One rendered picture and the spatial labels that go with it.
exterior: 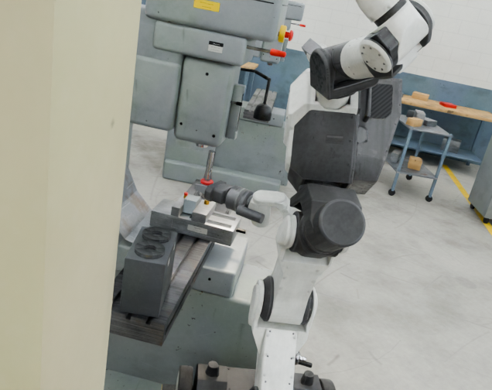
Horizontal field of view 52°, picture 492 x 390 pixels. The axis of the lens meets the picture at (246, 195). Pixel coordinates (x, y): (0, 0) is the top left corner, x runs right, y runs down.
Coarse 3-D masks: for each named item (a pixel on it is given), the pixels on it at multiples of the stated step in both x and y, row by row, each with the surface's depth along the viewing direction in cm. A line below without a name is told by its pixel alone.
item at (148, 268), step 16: (144, 240) 155; (160, 240) 155; (176, 240) 165; (128, 256) 145; (144, 256) 145; (160, 256) 147; (128, 272) 145; (144, 272) 145; (160, 272) 145; (128, 288) 147; (144, 288) 147; (160, 288) 147; (128, 304) 149; (144, 304) 149; (160, 304) 150
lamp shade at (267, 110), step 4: (260, 104) 198; (264, 104) 197; (256, 108) 198; (260, 108) 197; (264, 108) 197; (268, 108) 197; (256, 112) 198; (260, 112) 197; (264, 112) 197; (268, 112) 198; (256, 116) 198; (260, 116) 197; (264, 116) 197; (268, 116) 198; (264, 120) 198; (268, 120) 199
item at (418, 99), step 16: (256, 64) 798; (416, 96) 762; (448, 112) 717; (464, 112) 722; (480, 112) 754; (480, 128) 782; (400, 144) 752; (416, 144) 773; (432, 144) 794; (480, 160) 749
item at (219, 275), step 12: (240, 240) 226; (120, 252) 204; (216, 252) 212; (228, 252) 214; (240, 252) 216; (120, 264) 206; (204, 264) 201; (216, 264) 203; (228, 264) 205; (240, 264) 210; (204, 276) 201; (216, 276) 200; (228, 276) 199; (192, 288) 204; (204, 288) 203; (216, 288) 202; (228, 288) 201
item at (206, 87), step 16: (192, 64) 180; (208, 64) 179; (224, 64) 179; (192, 80) 182; (208, 80) 181; (224, 80) 180; (192, 96) 184; (208, 96) 183; (224, 96) 182; (176, 112) 189; (192, 112) 186; (208, 112) 185; (224, 112) 185; (176, 128) 190; (192, 128) 188; (208, 128) 187; (224, 128) 190; (208, 144) 190
